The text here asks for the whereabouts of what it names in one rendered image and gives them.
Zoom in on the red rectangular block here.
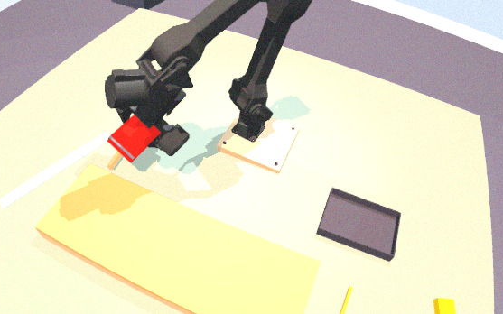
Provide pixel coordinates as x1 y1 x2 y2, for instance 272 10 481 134
107 115 160 163

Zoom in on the white flat bar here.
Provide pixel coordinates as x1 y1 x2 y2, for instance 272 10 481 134
0 132 110 209

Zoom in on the pale yellow floor panel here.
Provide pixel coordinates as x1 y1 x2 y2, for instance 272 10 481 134
35 164 321 314

